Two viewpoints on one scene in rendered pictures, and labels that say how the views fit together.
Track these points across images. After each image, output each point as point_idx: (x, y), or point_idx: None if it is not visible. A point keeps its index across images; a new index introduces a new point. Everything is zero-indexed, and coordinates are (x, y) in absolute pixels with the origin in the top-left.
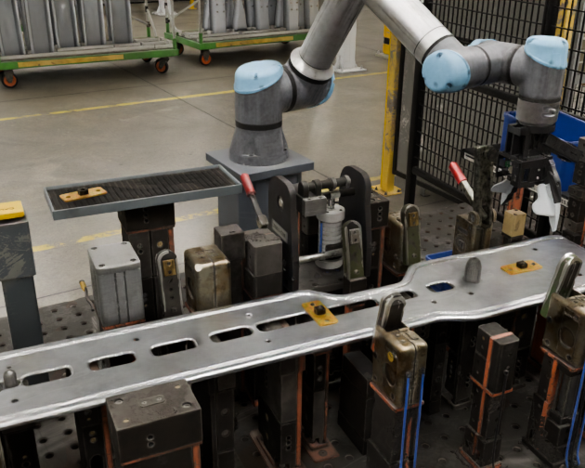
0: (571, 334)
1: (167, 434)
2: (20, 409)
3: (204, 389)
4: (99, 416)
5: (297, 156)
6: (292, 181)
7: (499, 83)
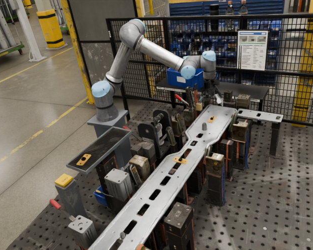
0: (242, 133)
1: (188, 220)
2: (137, 241)
3: None
4: None
5: (119, 110)
6: (123, 119)
7: (152, 59)
